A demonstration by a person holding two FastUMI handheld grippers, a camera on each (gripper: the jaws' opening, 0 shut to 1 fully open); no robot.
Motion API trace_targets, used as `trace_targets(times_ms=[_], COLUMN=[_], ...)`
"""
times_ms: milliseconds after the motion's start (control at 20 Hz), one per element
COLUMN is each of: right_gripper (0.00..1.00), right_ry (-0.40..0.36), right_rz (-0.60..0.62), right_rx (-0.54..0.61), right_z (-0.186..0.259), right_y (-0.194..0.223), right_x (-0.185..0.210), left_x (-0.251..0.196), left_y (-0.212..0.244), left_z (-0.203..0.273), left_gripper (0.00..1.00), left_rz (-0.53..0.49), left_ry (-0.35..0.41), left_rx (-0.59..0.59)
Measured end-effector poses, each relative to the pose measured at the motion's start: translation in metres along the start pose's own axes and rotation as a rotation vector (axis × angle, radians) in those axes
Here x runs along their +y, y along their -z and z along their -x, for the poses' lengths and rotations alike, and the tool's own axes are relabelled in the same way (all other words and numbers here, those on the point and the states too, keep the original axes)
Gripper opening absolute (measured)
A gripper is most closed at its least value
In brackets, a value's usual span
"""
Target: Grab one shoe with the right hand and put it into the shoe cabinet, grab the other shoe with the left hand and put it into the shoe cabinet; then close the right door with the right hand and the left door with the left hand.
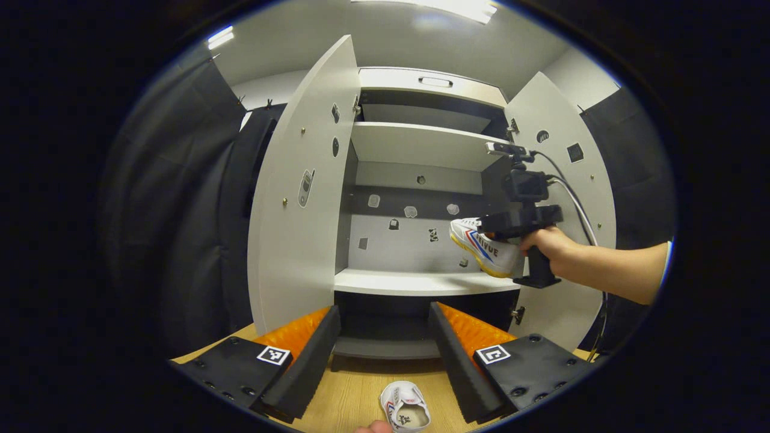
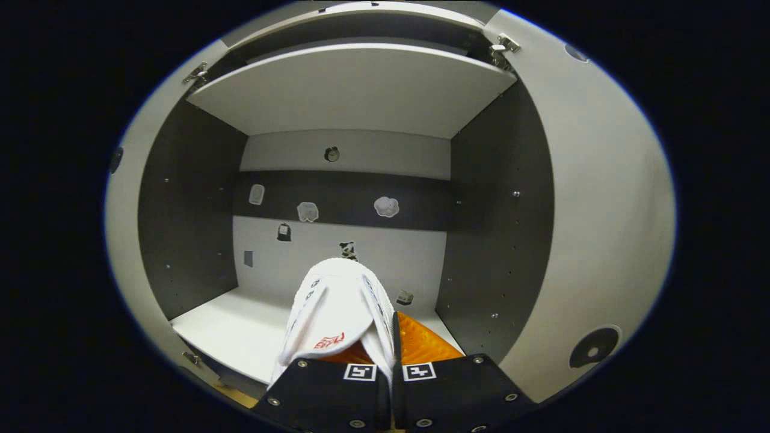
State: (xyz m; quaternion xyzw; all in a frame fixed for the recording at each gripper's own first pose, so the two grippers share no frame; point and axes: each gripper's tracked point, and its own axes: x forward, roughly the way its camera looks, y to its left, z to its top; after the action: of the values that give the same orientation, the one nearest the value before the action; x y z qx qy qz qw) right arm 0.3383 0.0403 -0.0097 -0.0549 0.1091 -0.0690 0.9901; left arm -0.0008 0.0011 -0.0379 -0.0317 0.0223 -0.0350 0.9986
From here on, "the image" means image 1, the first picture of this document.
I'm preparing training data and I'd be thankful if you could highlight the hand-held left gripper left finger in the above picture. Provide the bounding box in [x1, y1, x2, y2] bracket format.
[170, 306, 342, 425]

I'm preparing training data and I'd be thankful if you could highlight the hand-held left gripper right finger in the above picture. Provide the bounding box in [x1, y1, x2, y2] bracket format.
[428, 302, 596, 426]

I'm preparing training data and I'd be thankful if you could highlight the white canvas shoe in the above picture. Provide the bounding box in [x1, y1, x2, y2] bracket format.
[449, 217, 524, 279]
[379, 381, 431, 433]

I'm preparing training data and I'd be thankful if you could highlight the white shoe cabinet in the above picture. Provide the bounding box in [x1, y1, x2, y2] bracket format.
[333, 66, 524, 361]

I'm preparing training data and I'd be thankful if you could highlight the black backdrop cloth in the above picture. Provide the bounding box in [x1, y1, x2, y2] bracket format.
[581, 87, 677, 355]
[99, 57, 286, 358]

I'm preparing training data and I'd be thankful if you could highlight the ceiling light panel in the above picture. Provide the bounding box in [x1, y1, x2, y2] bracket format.
[352, 0, 499, 25]
[206, 25, 235, 51]

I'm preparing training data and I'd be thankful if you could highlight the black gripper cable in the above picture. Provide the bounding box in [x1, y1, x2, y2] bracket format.
[531, 150, 609, 361]

